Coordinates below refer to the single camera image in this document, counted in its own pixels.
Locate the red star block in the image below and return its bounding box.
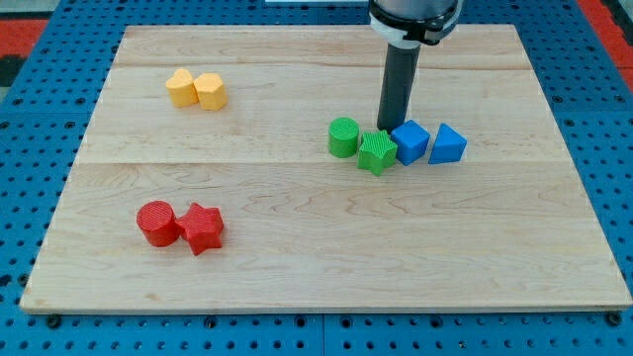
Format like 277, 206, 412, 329
175, 203, 224, 255

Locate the yellow heart block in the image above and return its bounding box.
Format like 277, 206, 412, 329
165, 68, 199, 108

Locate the red cylinder block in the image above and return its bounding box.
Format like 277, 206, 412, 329
136, 201, 180, 247

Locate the blue triangle block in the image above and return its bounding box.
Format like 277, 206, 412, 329
428, 124, 468, 164

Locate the light wooden board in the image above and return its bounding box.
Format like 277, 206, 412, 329
20, 25, 632, 314

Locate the green cylinder block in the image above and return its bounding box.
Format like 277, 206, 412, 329
328, 117, 360, 158

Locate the green star block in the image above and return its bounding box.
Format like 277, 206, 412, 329
357, 131, 398, 176

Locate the yellow hexagon block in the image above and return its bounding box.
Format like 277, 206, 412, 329
194, 73, 227, 111

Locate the blue cube block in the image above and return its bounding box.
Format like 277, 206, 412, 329
391, 120, 430, 166

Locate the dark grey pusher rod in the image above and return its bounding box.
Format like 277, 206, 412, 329
377, 44, 420, 133

